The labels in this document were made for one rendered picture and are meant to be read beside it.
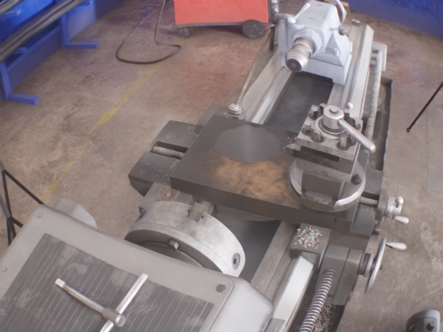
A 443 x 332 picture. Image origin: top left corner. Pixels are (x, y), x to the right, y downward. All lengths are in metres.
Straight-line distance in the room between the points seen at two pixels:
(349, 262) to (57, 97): 3.05
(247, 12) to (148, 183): 2.90
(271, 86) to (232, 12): 2.34
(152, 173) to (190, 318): 0.96
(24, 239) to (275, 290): 0.75
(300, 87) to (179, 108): 1.32
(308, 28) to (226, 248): 1.13
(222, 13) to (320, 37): 2.46
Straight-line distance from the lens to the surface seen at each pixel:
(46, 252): 0.82
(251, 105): 1.90
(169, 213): 0.99
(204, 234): 0.97
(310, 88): 2.25
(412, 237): 2.65
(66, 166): 3.15
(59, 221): 0.86
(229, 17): 4.30
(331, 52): 2.06
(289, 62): 1.69
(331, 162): 1.29
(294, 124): 2.01
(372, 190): 1.55
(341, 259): 1.44
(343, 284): 1.54
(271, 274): 1.35
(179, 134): 1.72
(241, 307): 0.71
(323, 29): 1.89
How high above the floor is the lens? 1.93
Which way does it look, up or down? 42 degrees down
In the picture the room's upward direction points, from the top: 4 degrees counter-clockwise
